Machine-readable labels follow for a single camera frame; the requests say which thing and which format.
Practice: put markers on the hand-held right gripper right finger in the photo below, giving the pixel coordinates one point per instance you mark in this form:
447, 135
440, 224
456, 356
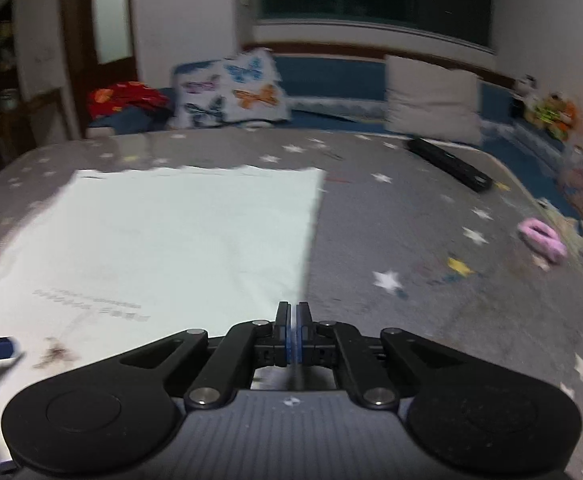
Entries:
301, 340

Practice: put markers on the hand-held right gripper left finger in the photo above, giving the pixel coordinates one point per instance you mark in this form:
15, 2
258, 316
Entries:
284, 340

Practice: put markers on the light green garment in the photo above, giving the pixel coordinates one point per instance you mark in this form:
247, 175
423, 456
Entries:
171, 240

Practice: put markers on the grey star-printed tablecloth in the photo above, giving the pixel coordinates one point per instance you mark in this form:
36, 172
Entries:
396, 220

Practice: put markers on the black remote control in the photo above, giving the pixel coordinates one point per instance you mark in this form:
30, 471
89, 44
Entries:
449, 165

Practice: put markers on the wooden side table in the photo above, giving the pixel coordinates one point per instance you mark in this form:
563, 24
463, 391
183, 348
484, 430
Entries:
46, 110

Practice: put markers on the butterfly print pillow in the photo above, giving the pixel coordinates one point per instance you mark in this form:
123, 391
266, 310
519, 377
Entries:
231, 90

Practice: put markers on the blue sofa bench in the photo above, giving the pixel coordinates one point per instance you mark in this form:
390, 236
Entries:
341, 80

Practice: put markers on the beige pillow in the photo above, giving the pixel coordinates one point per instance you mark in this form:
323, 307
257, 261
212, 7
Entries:
431, 100

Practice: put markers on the red printed blanket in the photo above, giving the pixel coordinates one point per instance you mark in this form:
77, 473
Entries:
126, 97

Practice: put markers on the dark wooden door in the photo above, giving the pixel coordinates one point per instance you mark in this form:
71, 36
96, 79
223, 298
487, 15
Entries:
76, 60

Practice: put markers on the plush with green vest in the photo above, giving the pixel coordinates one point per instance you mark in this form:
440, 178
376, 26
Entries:
544, 110

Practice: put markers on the orange plush toy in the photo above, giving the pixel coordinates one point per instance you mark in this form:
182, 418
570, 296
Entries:
569, 115

